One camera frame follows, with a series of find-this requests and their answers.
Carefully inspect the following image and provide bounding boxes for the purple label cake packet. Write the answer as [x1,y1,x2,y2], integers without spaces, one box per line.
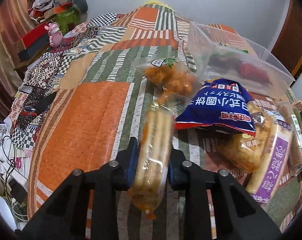
[246,119,292,204]

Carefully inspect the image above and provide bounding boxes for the breadstick packet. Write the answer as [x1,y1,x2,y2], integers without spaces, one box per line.
[129,101,175,220]

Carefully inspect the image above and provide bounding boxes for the caramel puff pastry packet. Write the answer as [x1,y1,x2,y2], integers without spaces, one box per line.
[218,102,272,173]

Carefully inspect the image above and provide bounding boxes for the white power strip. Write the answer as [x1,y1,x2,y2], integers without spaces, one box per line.
[0,124,16,163]

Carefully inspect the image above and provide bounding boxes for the patchwork bedspread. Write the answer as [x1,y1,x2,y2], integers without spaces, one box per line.
[9,4,302,239]

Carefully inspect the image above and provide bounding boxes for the blue round biscuit bag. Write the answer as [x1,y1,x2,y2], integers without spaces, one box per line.
[175,78,256,136]

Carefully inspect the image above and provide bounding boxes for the brown oat biscuit roll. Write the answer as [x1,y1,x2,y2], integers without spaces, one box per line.
[276,101,302,177]

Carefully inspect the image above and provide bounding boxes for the red snack packet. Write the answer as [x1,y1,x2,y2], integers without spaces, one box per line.
[239,63,271,83]

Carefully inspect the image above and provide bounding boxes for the orange fried snack bag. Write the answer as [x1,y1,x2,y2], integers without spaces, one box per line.
[132,57,202,98]

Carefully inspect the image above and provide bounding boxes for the clear plastic storage bin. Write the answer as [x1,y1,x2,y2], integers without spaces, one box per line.
[187,22,295,99]

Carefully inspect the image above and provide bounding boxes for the dark blue box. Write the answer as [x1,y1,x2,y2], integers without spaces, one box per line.
[18,33,49,62]

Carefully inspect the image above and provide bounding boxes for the brown wooden door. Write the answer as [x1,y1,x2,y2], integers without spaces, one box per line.
[272,0,302,79]

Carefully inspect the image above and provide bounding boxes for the pink rabbit toy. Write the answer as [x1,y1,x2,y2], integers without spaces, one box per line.
[44,22,63,48]

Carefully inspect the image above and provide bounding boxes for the red shoe box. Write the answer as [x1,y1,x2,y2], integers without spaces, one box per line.
[13,22,48,53]

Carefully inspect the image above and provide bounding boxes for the striped orange curtain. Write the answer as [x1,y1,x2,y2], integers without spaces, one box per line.
[0,0,35,122]

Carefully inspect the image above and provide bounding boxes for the yellow curved bed rail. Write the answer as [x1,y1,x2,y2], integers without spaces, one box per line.
[144,0,173,10]

